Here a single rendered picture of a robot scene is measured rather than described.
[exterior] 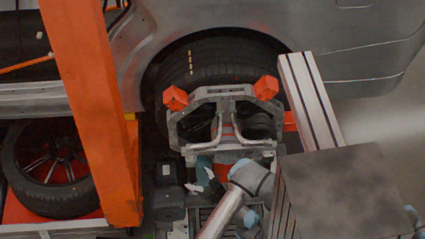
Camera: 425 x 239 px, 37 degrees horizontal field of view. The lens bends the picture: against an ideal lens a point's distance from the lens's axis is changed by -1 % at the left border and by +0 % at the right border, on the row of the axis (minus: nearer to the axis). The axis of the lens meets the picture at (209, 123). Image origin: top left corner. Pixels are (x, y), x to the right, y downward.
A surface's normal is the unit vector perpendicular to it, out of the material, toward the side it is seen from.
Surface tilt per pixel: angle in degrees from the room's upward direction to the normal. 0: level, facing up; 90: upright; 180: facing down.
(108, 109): 90
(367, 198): 0
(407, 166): 0
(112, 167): 90
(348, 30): 90
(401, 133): 0
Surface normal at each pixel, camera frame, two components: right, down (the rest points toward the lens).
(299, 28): 0.07, 0.80
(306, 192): -0.02, -0.59
